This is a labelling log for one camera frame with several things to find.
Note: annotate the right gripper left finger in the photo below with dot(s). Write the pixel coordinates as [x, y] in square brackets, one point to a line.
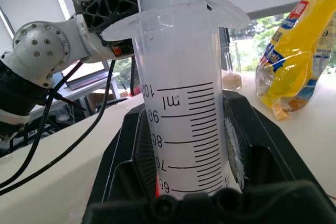
[123, 155]

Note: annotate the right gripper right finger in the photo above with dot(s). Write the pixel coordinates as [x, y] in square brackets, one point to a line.
[265, 140]

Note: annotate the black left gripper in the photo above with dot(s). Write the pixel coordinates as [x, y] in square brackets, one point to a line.
[123, 47]

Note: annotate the clear plastic 100 ml syringe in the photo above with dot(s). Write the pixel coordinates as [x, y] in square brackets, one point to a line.
[181, 58]

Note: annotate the brown cardboard box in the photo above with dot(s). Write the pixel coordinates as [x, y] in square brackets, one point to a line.
[98, 98]

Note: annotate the glass jar with grains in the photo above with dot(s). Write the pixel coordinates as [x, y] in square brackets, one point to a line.
[232, 79]

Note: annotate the open laptop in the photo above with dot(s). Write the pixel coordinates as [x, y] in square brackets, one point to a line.
[89, 78]

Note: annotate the yellow snack bag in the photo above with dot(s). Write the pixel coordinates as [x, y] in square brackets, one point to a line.
[294, 58]

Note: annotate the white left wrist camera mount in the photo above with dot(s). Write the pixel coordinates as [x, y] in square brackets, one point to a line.
[92, 45]

